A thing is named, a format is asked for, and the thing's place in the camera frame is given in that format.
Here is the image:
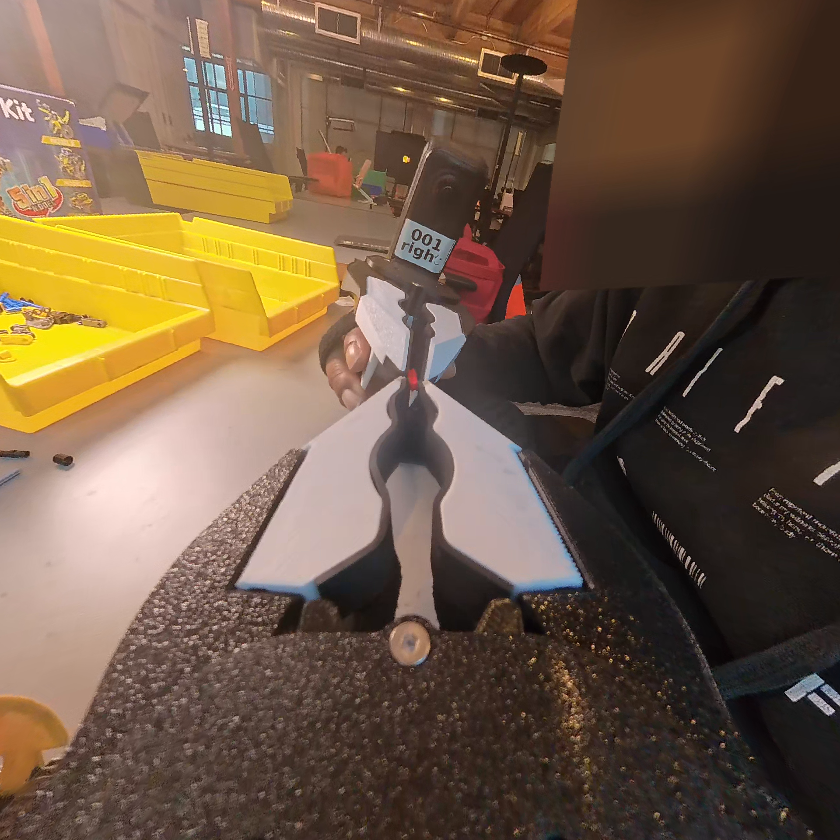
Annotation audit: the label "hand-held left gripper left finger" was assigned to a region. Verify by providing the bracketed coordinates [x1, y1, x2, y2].
[237, 388, 403, 602]

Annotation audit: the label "black floor lamp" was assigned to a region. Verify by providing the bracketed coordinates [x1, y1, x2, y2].
[493, 53, 550, 231]

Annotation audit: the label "loose yellow grey bricks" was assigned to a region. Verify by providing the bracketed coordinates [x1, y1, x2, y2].
[0, 296, 109, 349]

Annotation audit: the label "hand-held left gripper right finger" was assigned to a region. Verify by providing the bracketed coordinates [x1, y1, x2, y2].
[426, 385, 588, 598]

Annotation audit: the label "dark printed box stack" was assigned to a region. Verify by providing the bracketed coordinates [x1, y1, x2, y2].
[0, 86, 102, 220]

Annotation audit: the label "yellow tracked brick vehicle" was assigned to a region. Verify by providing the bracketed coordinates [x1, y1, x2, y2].
[0, 696, 69, 796]

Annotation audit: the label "stack of yellow bins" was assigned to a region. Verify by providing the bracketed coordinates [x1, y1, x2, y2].
[136, 149, 296, 224]

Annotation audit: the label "person's right hand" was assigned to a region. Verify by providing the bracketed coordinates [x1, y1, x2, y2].
[326, 329, 374, 408]

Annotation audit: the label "grey desk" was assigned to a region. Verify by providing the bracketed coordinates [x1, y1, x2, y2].
[0, 197, 395, 736]

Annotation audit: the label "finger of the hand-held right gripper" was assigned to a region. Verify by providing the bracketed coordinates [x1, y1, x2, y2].
[355, 279, 414, 392]
[427, 309, 468, 384]

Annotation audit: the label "person's right forearm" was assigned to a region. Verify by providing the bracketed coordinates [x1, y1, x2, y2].
[440, 287, 631, 454]

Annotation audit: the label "black monitor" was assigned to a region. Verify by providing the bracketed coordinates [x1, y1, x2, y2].
[374, 129, 427, 179]

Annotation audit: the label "yellow plastic bin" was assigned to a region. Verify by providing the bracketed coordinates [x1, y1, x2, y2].
[40, 210, 342, 353]
[0, 214, 214, 434]

